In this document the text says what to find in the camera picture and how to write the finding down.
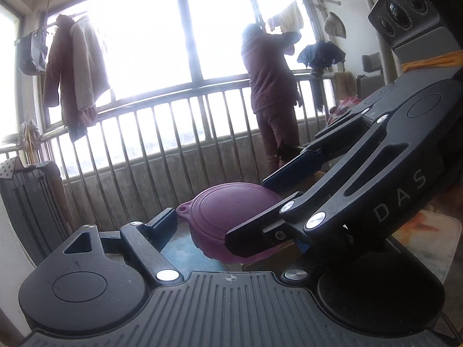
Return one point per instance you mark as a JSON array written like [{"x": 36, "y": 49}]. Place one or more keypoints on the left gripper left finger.
[{"x": 145, "y": 242}]

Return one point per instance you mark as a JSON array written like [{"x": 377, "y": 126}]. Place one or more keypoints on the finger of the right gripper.
[
  {"x": 314, "y": 155},
  {"x": 277, "y": 224}
]

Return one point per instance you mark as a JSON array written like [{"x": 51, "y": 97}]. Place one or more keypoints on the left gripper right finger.
[{"x": 294, "y": 276}]

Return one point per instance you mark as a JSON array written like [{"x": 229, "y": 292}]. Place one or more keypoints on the purple silicone lid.
[{"x": 220, "y": 208}]

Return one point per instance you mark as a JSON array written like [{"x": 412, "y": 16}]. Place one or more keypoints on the pink blanket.
[{"x": 344, "y": 106}]

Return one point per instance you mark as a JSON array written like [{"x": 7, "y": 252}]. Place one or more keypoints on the hanging dark clothes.
[{"x": 320, "y": 56}]

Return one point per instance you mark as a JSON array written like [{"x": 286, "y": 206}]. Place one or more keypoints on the person in maroon clothes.
[{"x": 274, "y": 91}]

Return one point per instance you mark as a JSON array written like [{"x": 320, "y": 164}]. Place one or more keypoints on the dark grey cabinet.
[{"x": 36, "y": 205}]

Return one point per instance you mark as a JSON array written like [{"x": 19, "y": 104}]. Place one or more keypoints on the hanging maroon jacket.
[{"x": 75, "y": 75}]

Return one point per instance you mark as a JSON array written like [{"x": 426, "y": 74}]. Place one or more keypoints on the hanging black bag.
[{"x": 32, "y": 53}]

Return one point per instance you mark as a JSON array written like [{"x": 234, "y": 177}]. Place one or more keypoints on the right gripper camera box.
[{"x": 419, "y": 29}]

